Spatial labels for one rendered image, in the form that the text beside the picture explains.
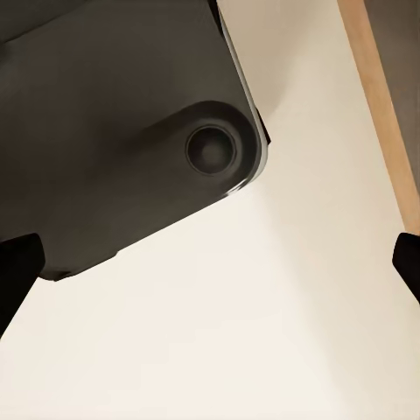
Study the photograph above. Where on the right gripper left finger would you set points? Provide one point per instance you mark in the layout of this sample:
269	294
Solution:
21	261

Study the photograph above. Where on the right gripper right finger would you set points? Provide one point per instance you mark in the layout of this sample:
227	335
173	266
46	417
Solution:
406	259

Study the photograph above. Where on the cabinet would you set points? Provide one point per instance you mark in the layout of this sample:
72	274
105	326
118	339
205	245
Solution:
396	28

